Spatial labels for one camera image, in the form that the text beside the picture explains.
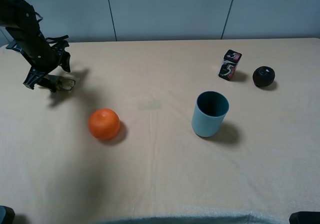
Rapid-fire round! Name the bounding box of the black object bottom right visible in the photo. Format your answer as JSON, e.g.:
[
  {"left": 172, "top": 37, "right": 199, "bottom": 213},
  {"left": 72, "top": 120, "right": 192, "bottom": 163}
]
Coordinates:
[{"left": 289, "top": 211, "right": 320, "bottom": 224}]

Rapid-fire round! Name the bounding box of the black gum box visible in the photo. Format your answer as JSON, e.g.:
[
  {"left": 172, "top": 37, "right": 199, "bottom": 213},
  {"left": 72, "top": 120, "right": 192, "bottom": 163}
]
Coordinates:
[{"left": 218, "top": 50, "right": 242, "bottom": 81}]

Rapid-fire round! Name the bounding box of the orange fruit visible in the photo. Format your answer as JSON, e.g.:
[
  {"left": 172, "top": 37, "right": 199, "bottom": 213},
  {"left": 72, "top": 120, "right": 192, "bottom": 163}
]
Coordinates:
[{"left": 87, "top": 108, "right": 121, "bottom": 140}]

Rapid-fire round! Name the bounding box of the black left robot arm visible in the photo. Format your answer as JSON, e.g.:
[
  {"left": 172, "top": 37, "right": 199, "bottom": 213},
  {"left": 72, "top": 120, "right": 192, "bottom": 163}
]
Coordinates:
[{"left": 0, "top": 0, "right": 76, "bottom": 92}]

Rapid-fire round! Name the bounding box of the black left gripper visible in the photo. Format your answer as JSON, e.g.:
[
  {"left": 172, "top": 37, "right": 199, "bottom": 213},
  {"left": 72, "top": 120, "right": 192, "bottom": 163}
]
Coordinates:
[{"left": 6, "top": 35, "right": 71, "bottom": 93}]

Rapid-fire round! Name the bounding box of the black ball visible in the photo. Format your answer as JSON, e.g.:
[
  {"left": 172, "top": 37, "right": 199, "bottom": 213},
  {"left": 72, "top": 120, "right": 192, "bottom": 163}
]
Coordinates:
[{"left": 252, "top": 66, "right": 276, "bottom": 88}]

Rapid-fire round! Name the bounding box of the light blue cup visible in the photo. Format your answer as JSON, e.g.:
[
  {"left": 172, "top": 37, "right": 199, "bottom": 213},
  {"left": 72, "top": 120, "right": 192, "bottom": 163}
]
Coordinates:
[{"left": 191, "top": 91, "right": 230, "bottom": 137}]

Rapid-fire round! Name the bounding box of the black object bottom left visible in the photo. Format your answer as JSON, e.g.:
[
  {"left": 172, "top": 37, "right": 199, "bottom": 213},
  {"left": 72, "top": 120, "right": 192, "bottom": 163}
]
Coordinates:
[{"left": 0, "top": 205, "right": 15, "bottom": 224}]

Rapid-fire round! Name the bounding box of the chocolate balls clear packet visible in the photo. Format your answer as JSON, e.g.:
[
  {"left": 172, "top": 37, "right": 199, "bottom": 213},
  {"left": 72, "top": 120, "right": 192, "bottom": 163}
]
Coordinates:
[{"left": 50, "top": 75, "right": 76, "bottom": 91}]

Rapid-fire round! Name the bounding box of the black object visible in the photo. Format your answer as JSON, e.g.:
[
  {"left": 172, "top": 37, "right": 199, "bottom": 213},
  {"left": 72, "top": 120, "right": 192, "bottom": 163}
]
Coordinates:
[
  {"left": 0, "top": 205, "right": 15, "bottom": 224},
  {"left": 289, "top": 211, "right": 320, "bottom": 224}
]

